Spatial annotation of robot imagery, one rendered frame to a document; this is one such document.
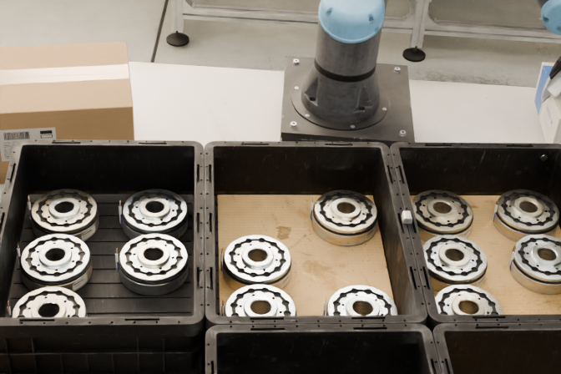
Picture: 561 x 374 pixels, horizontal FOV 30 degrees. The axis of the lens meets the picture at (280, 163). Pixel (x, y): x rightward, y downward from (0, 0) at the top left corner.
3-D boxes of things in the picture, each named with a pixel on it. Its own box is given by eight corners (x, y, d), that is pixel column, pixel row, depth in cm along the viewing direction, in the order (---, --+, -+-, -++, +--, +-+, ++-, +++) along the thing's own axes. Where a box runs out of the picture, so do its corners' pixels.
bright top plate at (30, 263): (29, 234, 160) (29, 231, 159) (95, 239, 160) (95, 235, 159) (13, 280, 152) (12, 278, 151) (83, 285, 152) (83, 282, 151)
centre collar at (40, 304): (33, 300, 148) (32, 296, 148) (68, 300, 149) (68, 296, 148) (28, 325, 145) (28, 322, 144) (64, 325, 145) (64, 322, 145)
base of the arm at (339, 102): (309, 71, 208) (314, 29, 202) (384, 85, 207) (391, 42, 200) (293, 115, 197) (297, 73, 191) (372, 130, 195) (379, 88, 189)
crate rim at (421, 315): (204, 152, 170) (204, 140, 169) (386, 153, 172) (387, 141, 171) (204, 336, 139) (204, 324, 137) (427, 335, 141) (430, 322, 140)
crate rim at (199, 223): (16, 150, 168) (14, 138, 166) (203, 152, 170) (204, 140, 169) (-27, 338, 136) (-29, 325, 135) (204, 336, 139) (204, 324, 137)
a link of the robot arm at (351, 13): (309, 70, 191) (315, 7, 183) (320, 31, 202) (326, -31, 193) (373, 81, 190) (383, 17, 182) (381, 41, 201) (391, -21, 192)
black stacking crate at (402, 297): (204, 198, 176) (204, 144, 169) (378, 198, 178) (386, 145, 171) (205, 382, 145) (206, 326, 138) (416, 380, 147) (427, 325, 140)
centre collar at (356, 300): (345, 296, 152) (345, 294, 152) (378, 299, 152) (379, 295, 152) (346, 321, 148) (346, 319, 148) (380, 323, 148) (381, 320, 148)
